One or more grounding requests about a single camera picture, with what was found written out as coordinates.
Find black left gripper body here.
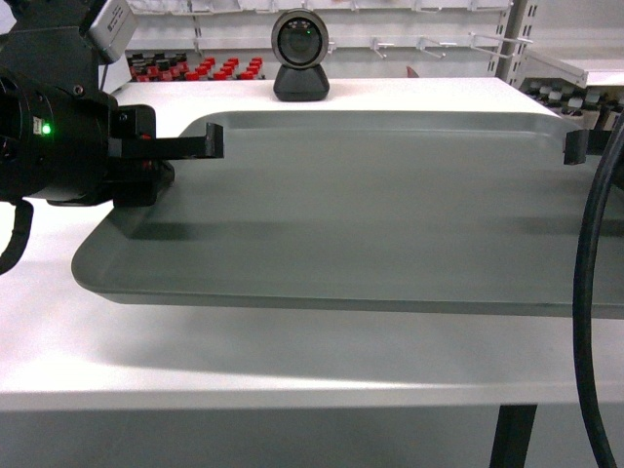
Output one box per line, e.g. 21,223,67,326
0,67,176,209

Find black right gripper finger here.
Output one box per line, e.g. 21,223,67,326
564,129,613,166

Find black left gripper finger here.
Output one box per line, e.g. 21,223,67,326
111,160,175,206
107,123,224,161

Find grey silver tray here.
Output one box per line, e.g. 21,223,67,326
72,112,598,317

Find white checkout counter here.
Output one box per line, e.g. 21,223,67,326
0,76,624,415

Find white upper shelf board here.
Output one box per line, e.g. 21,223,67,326
524,51,624,89

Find red cap bottle row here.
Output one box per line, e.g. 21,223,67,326
126,52,266,83

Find white slotted shelf upright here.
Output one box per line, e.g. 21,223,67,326
495,0,540,87

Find black barcode scanner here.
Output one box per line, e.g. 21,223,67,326
271,8,330,102

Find thin black left cable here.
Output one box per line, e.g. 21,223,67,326
0,199,35,277

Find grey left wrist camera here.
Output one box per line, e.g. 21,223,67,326
86,0,137,64

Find thick black cable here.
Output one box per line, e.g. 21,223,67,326
572,109,624,468

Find white wire hook rack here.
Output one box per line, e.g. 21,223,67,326
130,1,515,59

